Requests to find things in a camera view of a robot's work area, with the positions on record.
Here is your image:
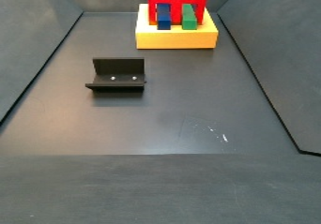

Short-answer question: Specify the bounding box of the yellow wooden board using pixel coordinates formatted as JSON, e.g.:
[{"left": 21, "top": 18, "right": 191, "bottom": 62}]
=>
[{"left": 135, "top": 4, "right": 218, "bottom": 50}]

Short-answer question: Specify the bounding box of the blue rectangular block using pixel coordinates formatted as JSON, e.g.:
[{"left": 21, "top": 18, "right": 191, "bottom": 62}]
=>
[{"left": 156, "top": 4, "right": 171, "bottom": 30}]

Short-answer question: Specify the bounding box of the red m-shaped block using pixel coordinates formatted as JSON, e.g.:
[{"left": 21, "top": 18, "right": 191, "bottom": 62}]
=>
[{"left": 148, "top": 0, "right": 207, "bottom": 24}]

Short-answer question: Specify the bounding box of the green rectangular block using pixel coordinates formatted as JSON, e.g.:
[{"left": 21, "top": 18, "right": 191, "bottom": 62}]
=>
[{"left": 182, "top": 4, "right": 196, "bottom": 30}]

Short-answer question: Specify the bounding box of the black angled bracket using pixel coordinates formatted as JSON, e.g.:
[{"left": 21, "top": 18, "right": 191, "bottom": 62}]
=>
[{"left": 85, "top": 57, "right": 146, "bottom": 92}]

